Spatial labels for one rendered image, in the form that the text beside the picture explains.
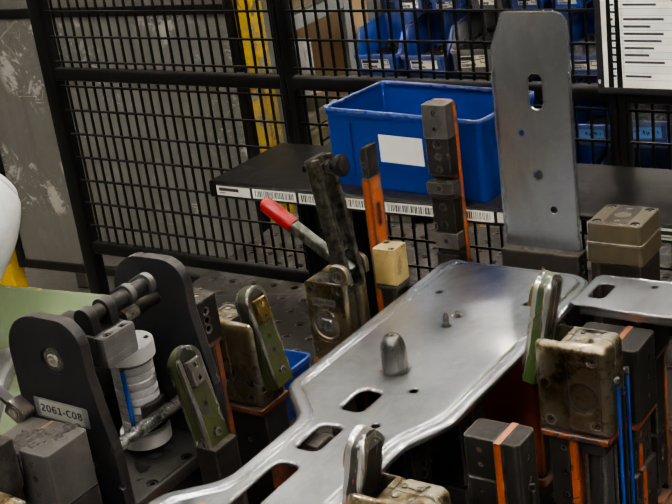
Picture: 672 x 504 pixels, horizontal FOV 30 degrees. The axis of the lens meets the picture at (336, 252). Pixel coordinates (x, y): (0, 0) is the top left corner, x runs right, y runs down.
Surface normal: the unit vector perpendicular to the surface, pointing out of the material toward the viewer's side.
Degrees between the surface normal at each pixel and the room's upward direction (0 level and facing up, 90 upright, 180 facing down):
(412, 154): 90
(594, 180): 0
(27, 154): 90
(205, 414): 78
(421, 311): 0
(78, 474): 90
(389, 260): 90
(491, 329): 0
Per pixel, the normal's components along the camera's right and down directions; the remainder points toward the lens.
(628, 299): -0.13, -0.92
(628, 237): -0.55, 0.35
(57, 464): 0.83, 0.11
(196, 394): 0.78, -0.09
